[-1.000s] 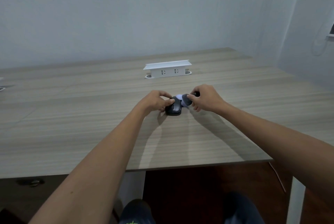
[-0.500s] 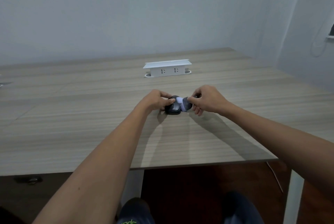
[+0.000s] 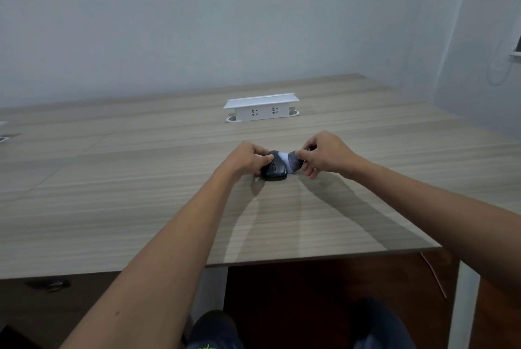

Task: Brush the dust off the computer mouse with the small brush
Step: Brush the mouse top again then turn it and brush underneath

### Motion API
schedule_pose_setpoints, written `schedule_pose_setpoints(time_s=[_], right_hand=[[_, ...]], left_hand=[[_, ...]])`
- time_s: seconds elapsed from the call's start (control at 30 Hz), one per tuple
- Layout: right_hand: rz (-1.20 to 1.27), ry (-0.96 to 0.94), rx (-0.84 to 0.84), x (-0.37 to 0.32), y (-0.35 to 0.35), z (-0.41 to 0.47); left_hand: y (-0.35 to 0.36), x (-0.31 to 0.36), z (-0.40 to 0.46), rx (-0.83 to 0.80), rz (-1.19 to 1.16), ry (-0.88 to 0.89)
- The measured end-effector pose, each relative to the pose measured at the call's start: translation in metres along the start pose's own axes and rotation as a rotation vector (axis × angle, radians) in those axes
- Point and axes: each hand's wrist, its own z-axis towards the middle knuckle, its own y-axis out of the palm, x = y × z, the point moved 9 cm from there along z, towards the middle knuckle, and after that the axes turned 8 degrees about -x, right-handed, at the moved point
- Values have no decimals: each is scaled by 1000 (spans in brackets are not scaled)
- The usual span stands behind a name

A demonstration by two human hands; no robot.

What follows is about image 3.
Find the dark grey mouse battery cover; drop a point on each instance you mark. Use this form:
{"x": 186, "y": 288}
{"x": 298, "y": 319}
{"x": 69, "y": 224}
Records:
{"x": 294, "y": 163}

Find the white table leg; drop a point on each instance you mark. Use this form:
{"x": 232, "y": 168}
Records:
{"x": 463, "y": 304}
{"x": 211, "y": 291}

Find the person's left leg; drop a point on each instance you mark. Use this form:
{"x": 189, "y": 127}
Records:
{"x": 213, "y": 332}

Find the person's right thumb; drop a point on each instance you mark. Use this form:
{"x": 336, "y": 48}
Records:
{"x": 304, "y": 154}

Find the person's right leg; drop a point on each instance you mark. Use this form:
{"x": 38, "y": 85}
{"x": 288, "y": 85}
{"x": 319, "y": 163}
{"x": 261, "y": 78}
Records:
{"x": 380, "y": 326}

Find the person's right hand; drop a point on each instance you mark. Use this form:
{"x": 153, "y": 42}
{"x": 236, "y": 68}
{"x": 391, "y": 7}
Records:
{"x": 330, "y": 155}

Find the person's left hand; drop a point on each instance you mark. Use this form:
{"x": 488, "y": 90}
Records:
{"x": 241, "y": 159}

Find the white desk power socket box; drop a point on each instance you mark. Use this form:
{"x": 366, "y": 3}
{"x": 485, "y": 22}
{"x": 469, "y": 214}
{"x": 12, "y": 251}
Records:
{"x": 260, "y": 108}

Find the person's right forearm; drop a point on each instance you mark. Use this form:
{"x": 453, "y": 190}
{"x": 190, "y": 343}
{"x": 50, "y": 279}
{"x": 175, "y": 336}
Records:
{"x": 439, "y": 214}

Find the person's leg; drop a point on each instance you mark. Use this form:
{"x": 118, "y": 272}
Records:
{"x": 213, "y": 332}
{"x": 380, "y": 326}

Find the black computer mouse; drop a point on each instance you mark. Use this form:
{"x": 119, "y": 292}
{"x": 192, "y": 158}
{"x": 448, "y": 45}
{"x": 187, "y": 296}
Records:
{"x": 274, "y": 169}

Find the person's left thumb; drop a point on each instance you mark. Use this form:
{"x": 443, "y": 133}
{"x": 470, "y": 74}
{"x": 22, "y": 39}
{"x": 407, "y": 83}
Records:
{"x": 257, "y": 168}

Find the person's left forearm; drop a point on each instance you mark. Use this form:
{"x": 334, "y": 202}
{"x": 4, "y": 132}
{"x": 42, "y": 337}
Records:
{"x": 163, "y": 263}

